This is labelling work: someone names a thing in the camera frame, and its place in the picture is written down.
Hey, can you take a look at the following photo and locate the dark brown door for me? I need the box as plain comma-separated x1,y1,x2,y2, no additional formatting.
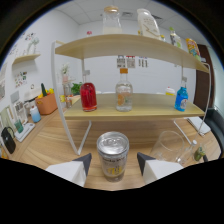
193,44,216,113

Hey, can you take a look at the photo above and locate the white countertop appliance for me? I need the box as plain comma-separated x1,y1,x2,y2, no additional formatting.
24,84,43,101

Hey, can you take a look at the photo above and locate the black office chair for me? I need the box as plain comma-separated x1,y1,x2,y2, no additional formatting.
203,106,224,158

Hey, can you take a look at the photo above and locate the wooden wall shelf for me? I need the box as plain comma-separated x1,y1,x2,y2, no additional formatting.
12,53,42,66

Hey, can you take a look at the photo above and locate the red liquid bottle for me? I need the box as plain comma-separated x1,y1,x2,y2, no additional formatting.
79,69,98,113

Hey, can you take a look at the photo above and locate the yellow snack bag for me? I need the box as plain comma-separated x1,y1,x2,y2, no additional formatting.
185,37,202,62

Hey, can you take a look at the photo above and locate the white frame wooden shelf rack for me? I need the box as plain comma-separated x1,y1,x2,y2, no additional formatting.
50,33,213,156

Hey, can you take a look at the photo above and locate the orange basket with toy vegetables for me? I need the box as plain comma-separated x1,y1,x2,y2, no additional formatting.
34,83,59,116

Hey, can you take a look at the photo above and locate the pink vase with white flowers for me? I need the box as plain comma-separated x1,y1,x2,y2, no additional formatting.
60,63,70,83

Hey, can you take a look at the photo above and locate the light blue small bottle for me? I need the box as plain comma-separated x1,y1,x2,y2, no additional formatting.
29,105,42,124

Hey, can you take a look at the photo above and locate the white paper booklet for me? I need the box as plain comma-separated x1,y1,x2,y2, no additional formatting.
186,115,212,137

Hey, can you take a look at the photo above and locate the glass jar with wooden lid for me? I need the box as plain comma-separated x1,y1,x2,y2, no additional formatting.
102,5,123,35

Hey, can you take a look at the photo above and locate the clear bottle with green cap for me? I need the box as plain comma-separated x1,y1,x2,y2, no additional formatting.
168,26,184,50

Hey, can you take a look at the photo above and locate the black white code sheet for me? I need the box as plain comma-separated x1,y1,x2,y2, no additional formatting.
138,56,149,69
116,54,126,69
125,55,136,69

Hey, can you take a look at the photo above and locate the silver soda water can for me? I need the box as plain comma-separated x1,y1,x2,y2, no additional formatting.
96,131,130,183

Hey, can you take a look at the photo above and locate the clear drinking glass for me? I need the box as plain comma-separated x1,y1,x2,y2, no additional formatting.
149,129,186,164

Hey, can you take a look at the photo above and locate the glass measuring cup with limes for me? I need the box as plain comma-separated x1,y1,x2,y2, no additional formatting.
193,145,208,163

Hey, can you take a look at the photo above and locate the blue liquid bottle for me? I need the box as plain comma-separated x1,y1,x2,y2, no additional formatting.
174,76,189,112

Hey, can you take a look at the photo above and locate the green potted plant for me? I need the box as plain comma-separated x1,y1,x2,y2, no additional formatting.
70,82,83,96

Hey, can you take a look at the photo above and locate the clear bottle with orange cap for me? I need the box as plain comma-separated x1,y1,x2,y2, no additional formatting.
115,67,134,112

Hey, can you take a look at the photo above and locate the white tray with green cup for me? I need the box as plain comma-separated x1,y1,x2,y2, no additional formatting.
13,119,36,143

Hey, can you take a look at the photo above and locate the black handbag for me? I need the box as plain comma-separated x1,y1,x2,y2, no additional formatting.
0,126,17,155

